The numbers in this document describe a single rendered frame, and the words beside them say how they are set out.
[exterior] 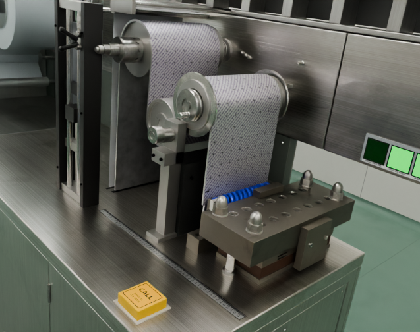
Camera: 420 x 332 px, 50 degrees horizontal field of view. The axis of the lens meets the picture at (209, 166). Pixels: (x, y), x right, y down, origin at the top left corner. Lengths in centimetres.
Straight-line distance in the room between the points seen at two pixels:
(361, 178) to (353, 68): 278
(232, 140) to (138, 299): 42
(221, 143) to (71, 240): 43
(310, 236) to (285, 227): 8
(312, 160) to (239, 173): 301
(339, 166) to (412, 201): 65
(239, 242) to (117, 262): 29
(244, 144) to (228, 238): 25
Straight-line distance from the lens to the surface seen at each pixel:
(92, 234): 117
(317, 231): 108
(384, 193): 382
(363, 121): 115
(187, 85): 103
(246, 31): 136
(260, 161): 117
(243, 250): 95
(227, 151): 106
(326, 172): 405
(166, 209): 111
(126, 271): 103
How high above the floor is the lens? 149
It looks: 21 degrees down
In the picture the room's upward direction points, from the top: 7 degrees clockwise
